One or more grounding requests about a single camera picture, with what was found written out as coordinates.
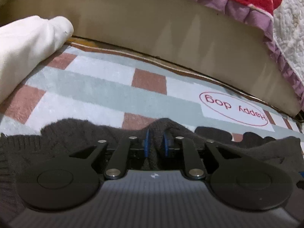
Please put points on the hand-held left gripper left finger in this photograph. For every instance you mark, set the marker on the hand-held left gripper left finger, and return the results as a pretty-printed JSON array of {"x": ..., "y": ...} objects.
[{"x": 146, "y": 144}]

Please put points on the checkered rug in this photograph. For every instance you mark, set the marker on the checkered rug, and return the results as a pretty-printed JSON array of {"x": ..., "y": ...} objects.
[{"x": 95, "y": 80}]

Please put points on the white quilted bedspread, red print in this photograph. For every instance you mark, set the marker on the white quilted bedspread, red print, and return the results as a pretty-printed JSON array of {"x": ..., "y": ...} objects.
[{"x": 285, "y": 16}]

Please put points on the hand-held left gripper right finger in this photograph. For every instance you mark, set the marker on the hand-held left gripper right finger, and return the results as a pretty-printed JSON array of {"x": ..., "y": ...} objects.
[{"x": 165, "y": 146}]

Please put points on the beige bed base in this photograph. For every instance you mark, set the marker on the beige bed base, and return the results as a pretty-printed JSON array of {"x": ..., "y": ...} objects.
[{"x": 142, "y": 23}]

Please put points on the dark brown knit sweater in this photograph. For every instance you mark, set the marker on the dark brown knit sweater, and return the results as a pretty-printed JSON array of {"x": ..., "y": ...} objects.
[{"x": 71, "y": 133}]

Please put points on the folded white garment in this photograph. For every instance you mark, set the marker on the folded white garment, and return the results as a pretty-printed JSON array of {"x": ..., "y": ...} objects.
[{"x": 23, "y": 47}]

